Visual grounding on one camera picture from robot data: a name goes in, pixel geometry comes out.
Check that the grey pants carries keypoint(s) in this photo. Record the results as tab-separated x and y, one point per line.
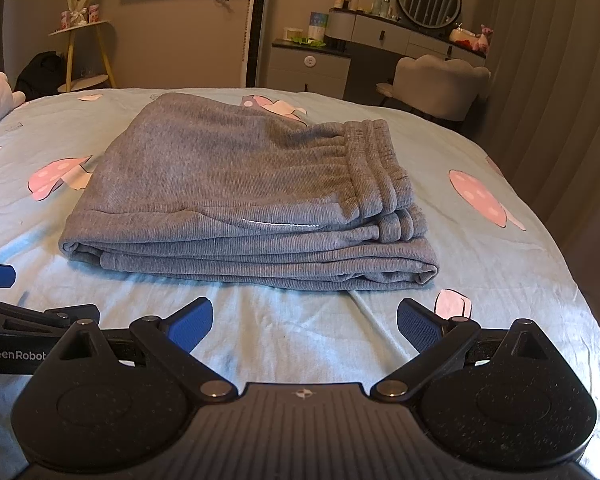
230	185

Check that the grey curtain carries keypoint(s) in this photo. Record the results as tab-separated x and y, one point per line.
555	85

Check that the green leafy item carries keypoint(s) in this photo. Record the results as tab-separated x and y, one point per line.
310	42

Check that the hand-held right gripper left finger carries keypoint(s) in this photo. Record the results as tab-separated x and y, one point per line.
192	322

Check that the white tower air conditioner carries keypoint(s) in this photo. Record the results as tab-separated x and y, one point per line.
257	25

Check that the grey shell-back chair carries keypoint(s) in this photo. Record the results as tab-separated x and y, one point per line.
440	85

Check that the yellow-legged side table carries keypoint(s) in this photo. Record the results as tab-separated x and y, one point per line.
80	27

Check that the blue and white box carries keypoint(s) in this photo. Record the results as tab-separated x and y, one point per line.
317	26

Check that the white bowl with red contents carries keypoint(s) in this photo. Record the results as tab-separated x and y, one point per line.
462	36

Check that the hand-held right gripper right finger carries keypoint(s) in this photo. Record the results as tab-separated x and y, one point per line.
417	325

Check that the black bag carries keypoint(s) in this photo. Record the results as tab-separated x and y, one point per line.
42	72

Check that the grey bedside cabinet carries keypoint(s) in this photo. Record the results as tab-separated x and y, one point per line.
305	67

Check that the grey dressing table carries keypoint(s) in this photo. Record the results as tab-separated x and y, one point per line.
380	35

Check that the light blue printed bed sheet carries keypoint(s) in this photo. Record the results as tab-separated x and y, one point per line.
480	270

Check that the pink plush toy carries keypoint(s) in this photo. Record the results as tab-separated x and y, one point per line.
484	40

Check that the white round container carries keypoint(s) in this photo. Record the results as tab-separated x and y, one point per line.
294	34

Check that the clear bottle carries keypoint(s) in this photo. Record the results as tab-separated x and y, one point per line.
377	5
387	6

